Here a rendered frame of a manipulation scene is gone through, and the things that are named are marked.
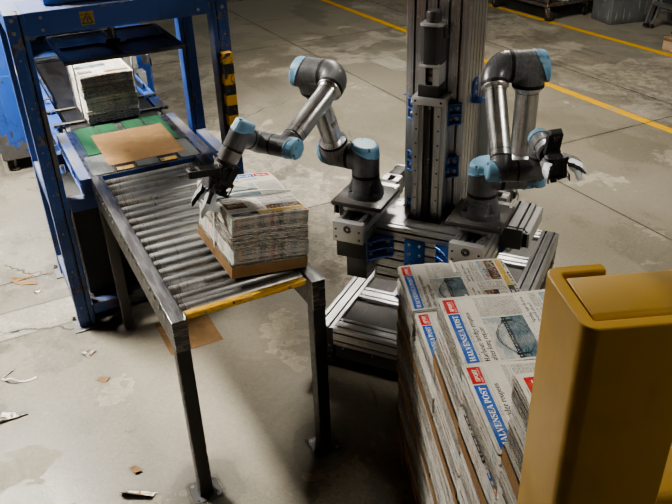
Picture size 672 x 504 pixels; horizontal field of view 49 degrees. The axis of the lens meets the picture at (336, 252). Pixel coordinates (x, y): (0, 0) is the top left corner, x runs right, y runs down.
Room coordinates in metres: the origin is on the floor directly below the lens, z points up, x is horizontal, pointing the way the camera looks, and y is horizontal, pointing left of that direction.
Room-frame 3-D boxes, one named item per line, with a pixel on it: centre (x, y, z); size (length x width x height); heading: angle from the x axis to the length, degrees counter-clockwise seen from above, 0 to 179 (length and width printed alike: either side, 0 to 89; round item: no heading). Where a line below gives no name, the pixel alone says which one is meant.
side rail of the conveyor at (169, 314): (2.57, 0.81, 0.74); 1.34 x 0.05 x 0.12; 26
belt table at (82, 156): (3.60, 1.03, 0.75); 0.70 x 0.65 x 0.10; 26
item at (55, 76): (4.61, 1.52, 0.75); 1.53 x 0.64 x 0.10; 26
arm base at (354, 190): (2.83, -0.14, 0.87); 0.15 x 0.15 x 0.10
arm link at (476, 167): (2.61, -0.59, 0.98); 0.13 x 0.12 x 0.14; 90
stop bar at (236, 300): (2.08, 0.30, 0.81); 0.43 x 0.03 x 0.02; 116
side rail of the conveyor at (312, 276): (2.79, 0.36, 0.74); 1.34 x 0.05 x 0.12; 26
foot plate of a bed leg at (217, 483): (1.99, 0.53, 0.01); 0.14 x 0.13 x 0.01; 116
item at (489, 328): (1.52, -0.46, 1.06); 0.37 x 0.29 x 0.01; 95
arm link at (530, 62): (2.61, -0.71, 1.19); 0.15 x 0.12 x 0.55; 90
